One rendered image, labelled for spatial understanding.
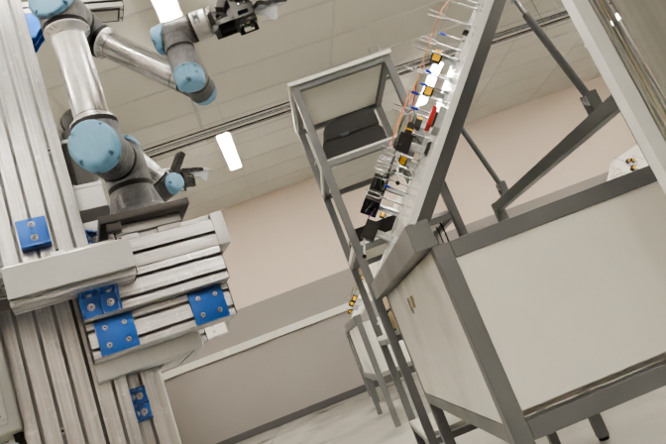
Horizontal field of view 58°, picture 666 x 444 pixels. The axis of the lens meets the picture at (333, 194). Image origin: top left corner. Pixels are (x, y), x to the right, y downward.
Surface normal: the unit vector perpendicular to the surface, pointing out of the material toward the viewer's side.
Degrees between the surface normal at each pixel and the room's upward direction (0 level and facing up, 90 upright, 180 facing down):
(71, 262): 90
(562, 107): 90
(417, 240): 90
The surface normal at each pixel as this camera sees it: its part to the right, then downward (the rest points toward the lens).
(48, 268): 0.35, -0.36
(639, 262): 0.00, -0.25
